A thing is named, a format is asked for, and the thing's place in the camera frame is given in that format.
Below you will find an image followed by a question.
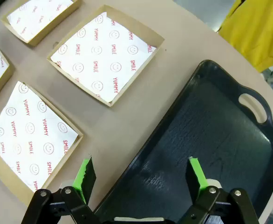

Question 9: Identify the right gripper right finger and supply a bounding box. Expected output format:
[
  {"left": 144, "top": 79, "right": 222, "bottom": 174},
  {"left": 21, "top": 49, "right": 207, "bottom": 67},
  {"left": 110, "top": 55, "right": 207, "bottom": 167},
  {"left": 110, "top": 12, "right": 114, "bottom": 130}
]
[{"left": 178, "top": 157, "right": 259, "bottom": 224}]

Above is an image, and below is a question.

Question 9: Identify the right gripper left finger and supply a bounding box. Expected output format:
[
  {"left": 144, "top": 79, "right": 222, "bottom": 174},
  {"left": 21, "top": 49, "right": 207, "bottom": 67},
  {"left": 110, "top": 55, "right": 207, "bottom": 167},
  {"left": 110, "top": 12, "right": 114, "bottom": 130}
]
[{"left": 21, "top": 155, "right": 100, "bottom": 224}]

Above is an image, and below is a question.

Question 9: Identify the person's yellow hoodie torso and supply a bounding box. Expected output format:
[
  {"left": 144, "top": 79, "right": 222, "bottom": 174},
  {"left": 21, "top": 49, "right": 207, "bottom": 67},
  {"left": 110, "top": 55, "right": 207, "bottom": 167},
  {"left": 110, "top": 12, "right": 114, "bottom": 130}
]
[{"left": 218, "top": 0, "right": 273, "bottom": 73}]

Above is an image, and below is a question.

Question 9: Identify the black tray with cutout handles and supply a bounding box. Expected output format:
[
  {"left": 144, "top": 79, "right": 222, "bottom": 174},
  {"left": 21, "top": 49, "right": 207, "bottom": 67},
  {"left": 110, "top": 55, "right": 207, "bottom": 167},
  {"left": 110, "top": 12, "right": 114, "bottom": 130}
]
[{"left": 93, "top": 59, "right": 273, "bottom": 224}]

